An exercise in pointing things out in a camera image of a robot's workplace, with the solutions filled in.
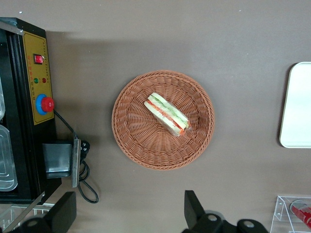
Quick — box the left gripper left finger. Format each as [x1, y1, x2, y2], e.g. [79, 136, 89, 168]
[13, 191, 77, 233]

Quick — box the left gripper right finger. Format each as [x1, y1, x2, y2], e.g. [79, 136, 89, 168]
[182, 190, 268, 233]

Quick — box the triangle sandwich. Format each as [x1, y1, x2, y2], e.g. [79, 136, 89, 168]
[143, 92, 192, 136]

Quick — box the round brown wicker basket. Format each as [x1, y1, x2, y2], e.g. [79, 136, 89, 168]
[111, 69, 216, 171]

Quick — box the cream rectangular tray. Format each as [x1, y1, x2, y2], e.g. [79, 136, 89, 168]
[278, 62, 311, 149]

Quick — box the black sealing machine yellow panel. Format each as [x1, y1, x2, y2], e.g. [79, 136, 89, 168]
[0, 17, 81, 230]

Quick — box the clear plastic food container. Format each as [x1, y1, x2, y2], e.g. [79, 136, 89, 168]
[0, 123, 18, 192]
[0, 77, 6, 122]

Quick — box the clear acrylic bottle rack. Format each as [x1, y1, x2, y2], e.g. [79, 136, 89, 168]
[269, 195, 311, 233]

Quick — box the white wire rack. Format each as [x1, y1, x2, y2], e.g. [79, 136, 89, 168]
[0, 203, 55, 233]

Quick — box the black machine power cable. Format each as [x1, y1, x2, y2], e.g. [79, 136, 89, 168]
[53, 109, 100, 204]

